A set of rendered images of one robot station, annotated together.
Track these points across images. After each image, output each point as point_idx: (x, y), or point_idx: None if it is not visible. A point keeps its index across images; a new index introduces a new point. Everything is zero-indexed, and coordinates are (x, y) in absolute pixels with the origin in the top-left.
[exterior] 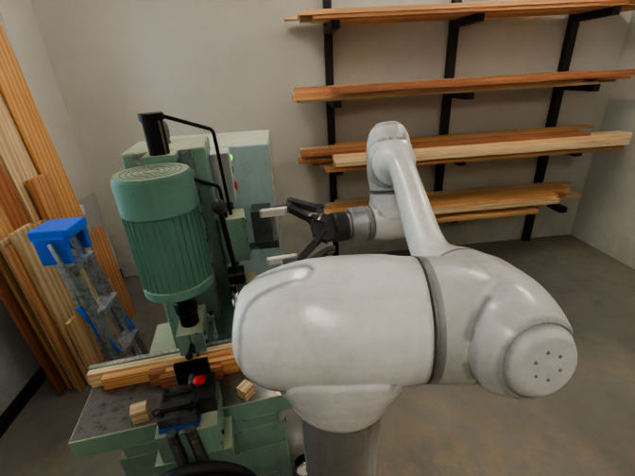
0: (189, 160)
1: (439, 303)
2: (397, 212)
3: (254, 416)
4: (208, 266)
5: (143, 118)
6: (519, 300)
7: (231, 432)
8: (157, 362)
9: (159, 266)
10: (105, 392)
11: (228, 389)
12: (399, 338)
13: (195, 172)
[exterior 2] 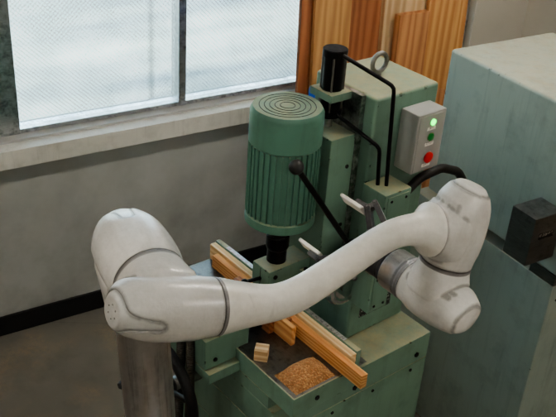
0: (357, 106)
1: (126, 264)
2: (418, 286)
3: (253, 381)
4: (296, 217)
5: (323, 52)
6: (130, 282)
7: (223, 369)
8: (249, 275)
9: (251, 188)
10: (210, 268)
11: (258, 342)
12: (108, 264)
13: (358, 121)
